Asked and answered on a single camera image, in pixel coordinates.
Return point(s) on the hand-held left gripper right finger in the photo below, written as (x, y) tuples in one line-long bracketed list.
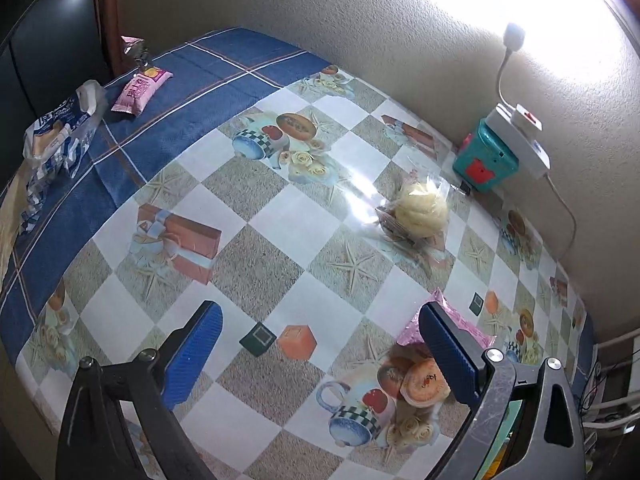
[(447, 355)]

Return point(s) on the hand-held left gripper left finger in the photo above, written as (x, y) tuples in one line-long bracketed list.
[(197, 350)]

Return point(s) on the small orange snack packet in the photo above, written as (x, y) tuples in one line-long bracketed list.
[(422, 385)]

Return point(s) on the large pink snack packet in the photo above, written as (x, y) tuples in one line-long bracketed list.
[(410, 332)]

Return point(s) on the white tray with teal rim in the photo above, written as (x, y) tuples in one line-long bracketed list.
[(506, 422)]

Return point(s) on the printed checkered tablecloth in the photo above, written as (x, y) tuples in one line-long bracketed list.
[(260, 240)]

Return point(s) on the bun in clear wrapper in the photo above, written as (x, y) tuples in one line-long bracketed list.
[(420, 207)]

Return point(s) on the teal box with red label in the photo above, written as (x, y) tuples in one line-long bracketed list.
[(480, 155)]

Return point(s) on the white power strip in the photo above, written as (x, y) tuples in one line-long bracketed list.
[(525, 150)]

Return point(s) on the blue and white plastic bag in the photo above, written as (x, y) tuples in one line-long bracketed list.
[(55, 135)]

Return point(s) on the small pink snack packet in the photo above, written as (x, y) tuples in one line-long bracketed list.
[(140, 91)]

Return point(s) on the pink packet with foil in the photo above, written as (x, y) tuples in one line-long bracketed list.
[(132, 46)]

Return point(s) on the dark chair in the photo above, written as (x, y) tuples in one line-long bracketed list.
[(55, 35)]

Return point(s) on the white wall plug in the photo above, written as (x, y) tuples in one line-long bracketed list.
[(515, 35)]

